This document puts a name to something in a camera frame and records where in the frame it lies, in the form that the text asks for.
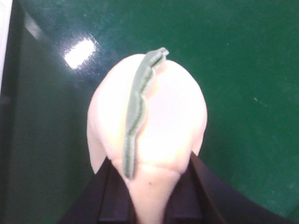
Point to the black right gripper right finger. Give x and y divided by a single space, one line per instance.
201 197

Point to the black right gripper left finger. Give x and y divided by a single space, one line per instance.
105 200

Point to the yellow round plush toy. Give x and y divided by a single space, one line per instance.
174 126

